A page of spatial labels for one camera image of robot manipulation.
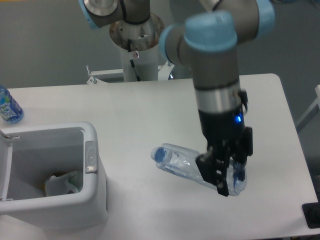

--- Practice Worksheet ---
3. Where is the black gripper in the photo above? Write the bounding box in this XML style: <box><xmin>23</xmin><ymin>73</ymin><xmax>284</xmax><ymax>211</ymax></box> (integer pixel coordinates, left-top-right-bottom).
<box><xmin>195</xmin><ymin>105</ymin><xmax>253</xmax><ymax>197</ymax></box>

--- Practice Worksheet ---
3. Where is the crushed clear plastic bottle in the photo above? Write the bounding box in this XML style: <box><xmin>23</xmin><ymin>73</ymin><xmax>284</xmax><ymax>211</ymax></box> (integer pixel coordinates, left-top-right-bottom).
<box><xmin>150</xmin><ymin>143</ymin><xmax>247</xmax><ymax>196</ymax></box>

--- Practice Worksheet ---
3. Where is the white plastic bag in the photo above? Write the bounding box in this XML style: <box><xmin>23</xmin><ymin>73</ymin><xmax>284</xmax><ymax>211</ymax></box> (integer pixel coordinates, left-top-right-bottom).
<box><xmin>44</xmin><ymin>170</ymin><xmax>83</xmax><ymax>197</ymax></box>

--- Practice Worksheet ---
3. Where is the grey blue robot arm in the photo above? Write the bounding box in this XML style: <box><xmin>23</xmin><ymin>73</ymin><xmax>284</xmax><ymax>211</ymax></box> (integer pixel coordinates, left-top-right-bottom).
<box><xmin>79</xmin><ymin>0</ymin><xmax>275</xmax><ymax>197</ymax></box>

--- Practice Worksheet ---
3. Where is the white trash can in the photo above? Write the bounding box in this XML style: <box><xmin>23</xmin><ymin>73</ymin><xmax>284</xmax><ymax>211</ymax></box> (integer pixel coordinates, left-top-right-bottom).
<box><xmin>0</xmin><ymin>122</ymin><xmax>109</xmax><ymax>229</ymax></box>

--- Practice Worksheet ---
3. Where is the black clamp at table edge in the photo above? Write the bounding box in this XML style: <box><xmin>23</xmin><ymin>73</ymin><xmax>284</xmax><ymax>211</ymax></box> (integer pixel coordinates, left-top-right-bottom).
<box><xmin>302</xmin><ymin>202</ymin><xmax>320</xmax><ymax>229</ymax></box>

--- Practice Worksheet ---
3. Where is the blue labelled water bottle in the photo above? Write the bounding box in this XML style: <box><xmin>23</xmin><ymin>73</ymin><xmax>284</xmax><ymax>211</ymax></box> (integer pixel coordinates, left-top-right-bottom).
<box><xmin>0</xmin><ymin>85</ymin><xmax>24</xmax><ymax>124</ymax></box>

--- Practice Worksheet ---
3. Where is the white pedestal base frame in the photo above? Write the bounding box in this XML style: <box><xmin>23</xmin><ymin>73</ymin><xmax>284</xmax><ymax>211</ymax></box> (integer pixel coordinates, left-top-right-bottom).
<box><xmin>85</xmin><ymin>57</ymin><xmax>195</xmax><ymax>85</ymax></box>

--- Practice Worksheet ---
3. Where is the white frame at right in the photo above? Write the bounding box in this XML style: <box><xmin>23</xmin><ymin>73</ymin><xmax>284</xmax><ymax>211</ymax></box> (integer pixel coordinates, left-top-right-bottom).
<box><xmin>295</xmin><ymin>84</ymin><xmax>320</xmax><ymax>133</ymax></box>

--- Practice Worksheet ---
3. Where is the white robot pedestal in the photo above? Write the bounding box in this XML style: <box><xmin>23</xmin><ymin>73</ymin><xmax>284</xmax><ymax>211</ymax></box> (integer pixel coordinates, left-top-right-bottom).
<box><xmin>109</xmin><ymin>13</ymin><xmax>165</xmax><ymax>82</ymax></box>

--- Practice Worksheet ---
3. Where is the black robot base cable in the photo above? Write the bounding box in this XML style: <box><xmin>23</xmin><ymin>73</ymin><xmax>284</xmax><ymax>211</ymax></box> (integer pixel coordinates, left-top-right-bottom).
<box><xmin>126</xmin><ymin>38</ymin><xmax>142</xmax><ymax>82</ymax></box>

